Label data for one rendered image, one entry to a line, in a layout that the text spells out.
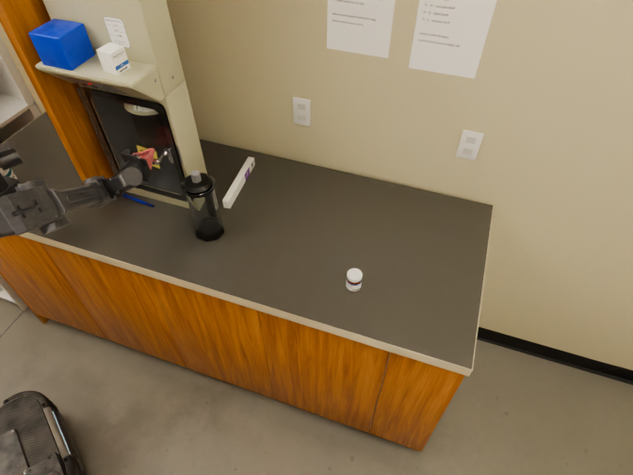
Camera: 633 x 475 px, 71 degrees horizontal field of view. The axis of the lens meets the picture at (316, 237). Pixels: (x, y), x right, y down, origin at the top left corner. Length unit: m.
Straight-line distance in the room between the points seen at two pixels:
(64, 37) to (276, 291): 0.91
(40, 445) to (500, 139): 2.10
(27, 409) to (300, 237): 1.39
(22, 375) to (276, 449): 1.33
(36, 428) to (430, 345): 1.63
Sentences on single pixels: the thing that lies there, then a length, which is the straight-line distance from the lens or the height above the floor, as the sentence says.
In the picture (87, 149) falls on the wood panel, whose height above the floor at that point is 1.15.
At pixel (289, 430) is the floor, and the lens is 2.23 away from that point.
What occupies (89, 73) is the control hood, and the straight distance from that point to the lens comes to 1.43.
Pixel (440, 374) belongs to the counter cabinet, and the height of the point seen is 0.81.
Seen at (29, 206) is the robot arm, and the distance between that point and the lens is 1.04.
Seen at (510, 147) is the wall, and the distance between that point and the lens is 1.69.
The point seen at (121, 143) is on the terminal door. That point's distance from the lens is 1.68.
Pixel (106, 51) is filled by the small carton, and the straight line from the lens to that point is 1.37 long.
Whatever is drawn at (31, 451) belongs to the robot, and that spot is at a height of 0.24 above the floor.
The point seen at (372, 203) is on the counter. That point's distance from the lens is 1.71.
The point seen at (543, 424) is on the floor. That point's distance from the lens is 2.47.
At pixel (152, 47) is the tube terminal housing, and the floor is 1.56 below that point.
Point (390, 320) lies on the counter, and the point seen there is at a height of 0.94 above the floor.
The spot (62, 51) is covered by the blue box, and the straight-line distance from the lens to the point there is 1.44.
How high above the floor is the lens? 2.12
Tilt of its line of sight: 48 degrees down
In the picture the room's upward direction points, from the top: straight up
